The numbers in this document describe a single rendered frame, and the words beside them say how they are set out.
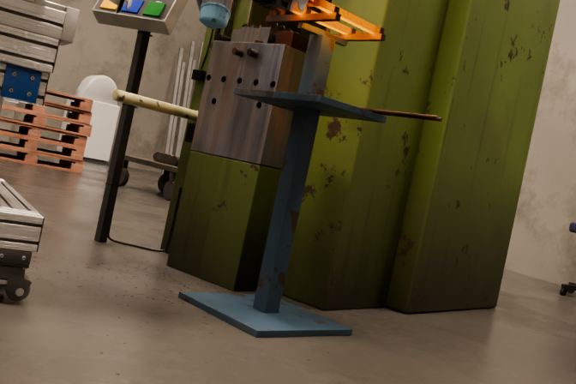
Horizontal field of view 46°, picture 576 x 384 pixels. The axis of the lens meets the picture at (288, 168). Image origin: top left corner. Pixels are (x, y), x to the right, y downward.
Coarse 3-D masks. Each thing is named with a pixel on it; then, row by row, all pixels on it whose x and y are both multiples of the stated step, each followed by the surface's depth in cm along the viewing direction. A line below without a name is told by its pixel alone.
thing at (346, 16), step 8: (320, 0) 192; (320, 8) 196; (328, 8) 196; (344, 16) 201; (352, 16) 203; (352, 24) 207; (360, 24) 206; (368, 24) 208; (368, 32) 212; (376, 32) 212
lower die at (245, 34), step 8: (232, 32) 271; (240, 32) 268; (248, 32) 266; (256, 32) 263; (264, 32) 260; (272, 32) 259; (232, 40) 270; (240, 40) 268; (248, 40) 265; (264, 40) 259
